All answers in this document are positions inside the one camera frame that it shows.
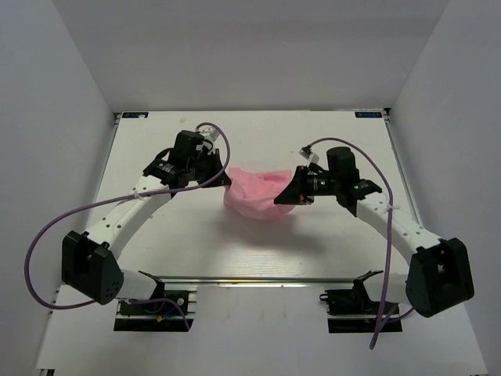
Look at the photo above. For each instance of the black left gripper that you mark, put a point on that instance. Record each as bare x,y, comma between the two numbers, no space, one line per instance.
221,181

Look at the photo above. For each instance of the pink t shirt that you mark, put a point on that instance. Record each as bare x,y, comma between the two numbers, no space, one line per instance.
252,194

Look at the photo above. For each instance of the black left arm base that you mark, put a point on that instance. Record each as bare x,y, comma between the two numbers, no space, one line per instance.
160,309

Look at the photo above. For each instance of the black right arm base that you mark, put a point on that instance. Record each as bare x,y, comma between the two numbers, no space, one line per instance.
351,310

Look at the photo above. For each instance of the blue label sticker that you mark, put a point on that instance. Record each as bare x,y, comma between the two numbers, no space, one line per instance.
368,114
135,115

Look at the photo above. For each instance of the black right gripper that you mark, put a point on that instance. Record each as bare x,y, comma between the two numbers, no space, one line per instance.
298,191

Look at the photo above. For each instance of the blue label sticker left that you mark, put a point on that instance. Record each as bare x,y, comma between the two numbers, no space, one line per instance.
135,115

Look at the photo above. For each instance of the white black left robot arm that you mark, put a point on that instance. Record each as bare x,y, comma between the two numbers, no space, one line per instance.
90,259

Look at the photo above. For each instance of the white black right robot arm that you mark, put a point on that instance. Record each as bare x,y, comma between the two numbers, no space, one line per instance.
439,275

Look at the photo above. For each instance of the blue label sticker right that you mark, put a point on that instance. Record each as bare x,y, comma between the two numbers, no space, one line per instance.
368,114

